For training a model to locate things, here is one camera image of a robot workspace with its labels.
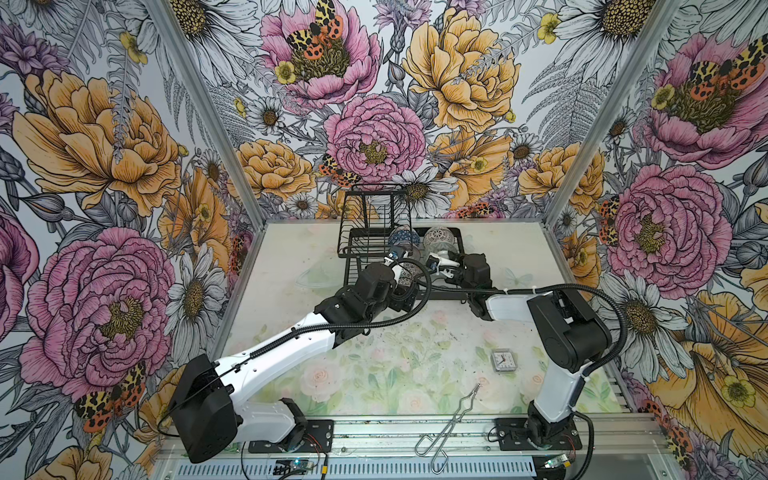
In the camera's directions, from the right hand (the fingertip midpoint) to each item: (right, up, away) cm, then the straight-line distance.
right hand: (454, 256), depth 97 cm
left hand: (-18, -7, -19) cm, 27 cm away
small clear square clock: (+11, -29, -12) cm, 33 cm away
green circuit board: (-43, -49, -26) cm, 70 cm away
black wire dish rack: (-26, +11, +11) cm, 30 cm away
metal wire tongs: (-10, -45, -24) cm, 52 cm away
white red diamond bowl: (-3, +6, +15) cm, 16 cm away
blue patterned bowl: (-15, +8, +14) cm, 22 cm away
